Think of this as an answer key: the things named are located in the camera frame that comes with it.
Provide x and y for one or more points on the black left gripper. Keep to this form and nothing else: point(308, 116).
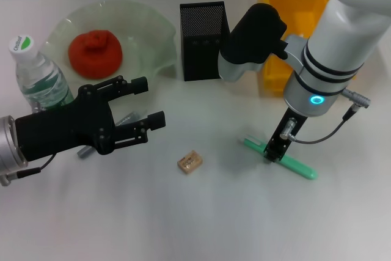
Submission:
point(61, 129)

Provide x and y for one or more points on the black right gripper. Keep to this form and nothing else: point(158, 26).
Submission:
point(287, 129)

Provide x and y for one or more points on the mint green pen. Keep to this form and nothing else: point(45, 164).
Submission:
point(296, 164)

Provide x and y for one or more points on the red-orange fruit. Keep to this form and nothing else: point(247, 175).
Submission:
point(94, 56)

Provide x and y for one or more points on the small tan eraser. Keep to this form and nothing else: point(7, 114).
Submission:
point(190, 162)

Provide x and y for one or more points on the grey marker pen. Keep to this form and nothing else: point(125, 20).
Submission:
point(84, 152)

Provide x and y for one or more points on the clear water bottle green label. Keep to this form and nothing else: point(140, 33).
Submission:
point(39, 74)

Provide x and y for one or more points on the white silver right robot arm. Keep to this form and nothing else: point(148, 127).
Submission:
point(336, 44)

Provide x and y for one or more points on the wavy clear glass fruit plate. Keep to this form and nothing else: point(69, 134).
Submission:
point(140, 28)

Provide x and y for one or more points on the black mesh pen holder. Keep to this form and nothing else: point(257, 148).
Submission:
point(201, 44)

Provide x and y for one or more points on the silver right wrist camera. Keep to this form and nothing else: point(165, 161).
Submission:
point(253, 41)

